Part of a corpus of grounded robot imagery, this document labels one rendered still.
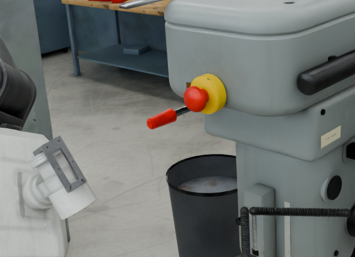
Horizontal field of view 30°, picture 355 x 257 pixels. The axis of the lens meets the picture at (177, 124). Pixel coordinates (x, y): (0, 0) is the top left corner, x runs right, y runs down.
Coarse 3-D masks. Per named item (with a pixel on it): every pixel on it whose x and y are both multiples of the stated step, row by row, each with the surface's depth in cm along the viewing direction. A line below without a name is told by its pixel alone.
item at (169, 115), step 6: (180, 108) 112; (186, 108) 113; (162, 114) 109; (168, 114) 109; (174, 114) 110; (180, 114) 112; (150, 120) 107; (156, 120) 107; (162, 120) 108; (168, 120) 109; (174, 120) 110; (150, 126) 108; (156, 126) 108
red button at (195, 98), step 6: (186, 90) 99; (192, 90) 98; (198, 90) 98; (204, 90) 100; (186, 96) 99; (192, 96) 98; (198, 96) 98; (204, 96) 98; (186, 102) 99; (192, 102) 98; (198, 102) 98; (204, 102) 98; (192, 108) 99; (198, 108) 98
